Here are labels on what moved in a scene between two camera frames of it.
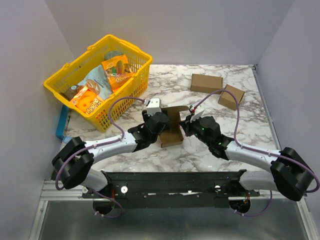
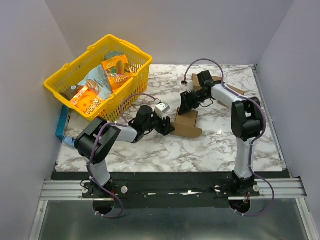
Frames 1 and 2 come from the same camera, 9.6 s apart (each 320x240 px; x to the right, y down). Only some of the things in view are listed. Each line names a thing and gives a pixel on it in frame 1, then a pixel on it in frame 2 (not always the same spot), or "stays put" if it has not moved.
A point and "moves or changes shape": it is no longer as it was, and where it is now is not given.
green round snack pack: (110, 54) stays put
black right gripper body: (188, 125) -> (189, 99)
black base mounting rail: (211, 189) stays put
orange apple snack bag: (86, 101) stays put
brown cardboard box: (174, 134) moves or changes shape
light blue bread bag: (98, 81) stays put
